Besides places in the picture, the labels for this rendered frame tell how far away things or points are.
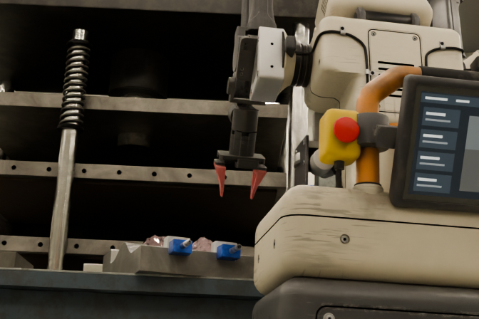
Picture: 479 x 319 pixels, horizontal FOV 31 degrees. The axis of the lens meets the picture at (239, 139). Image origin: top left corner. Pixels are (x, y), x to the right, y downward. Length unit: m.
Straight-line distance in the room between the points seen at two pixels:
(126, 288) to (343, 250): 0.85
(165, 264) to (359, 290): 0.81
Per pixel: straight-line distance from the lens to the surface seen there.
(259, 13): 1.86
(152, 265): 1.88
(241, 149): 1.93
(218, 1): 2.98
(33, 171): 2.93
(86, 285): 1.92
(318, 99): 1.68
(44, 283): 1.94
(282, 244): 1.14
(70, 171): 2.87
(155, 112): 2.97
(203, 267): 1.90
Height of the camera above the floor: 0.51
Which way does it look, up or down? 18 degrees up
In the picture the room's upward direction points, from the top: 3 degrees clockwise
